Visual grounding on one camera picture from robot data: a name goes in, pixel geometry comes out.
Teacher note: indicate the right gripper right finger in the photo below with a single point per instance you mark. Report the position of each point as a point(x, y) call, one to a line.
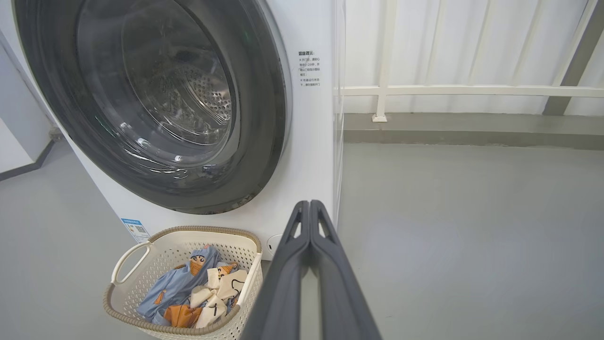
point(337, 283)

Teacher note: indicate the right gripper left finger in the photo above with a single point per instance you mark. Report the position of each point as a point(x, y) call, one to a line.
point(283, 283)

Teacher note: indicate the cream blue orange cartoon garment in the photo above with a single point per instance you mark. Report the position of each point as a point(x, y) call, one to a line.
point(222, 283)

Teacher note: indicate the blue cartoon print pants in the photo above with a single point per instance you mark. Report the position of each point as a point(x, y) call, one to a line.
point(177, 285)

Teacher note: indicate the dark round glass washer door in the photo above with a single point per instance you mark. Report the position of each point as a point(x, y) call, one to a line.
point(155, 94)

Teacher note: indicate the white front-load washing machine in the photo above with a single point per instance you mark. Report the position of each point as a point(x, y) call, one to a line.
point(306, 156)

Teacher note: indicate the cream perforated laundry basket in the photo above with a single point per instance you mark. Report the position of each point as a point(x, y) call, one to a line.
point(141, 278)

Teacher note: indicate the round white filter cover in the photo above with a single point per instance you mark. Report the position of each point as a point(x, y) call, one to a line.
point(273, 245)

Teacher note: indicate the blue energy label sticker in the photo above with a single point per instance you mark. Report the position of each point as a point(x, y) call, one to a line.
point(136, 230)

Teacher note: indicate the grey diagonal steel beam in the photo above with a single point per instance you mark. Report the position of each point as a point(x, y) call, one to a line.
point(573, 61)

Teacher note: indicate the white metal railing frame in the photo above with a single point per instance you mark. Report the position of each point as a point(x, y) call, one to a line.
point(448, 90)

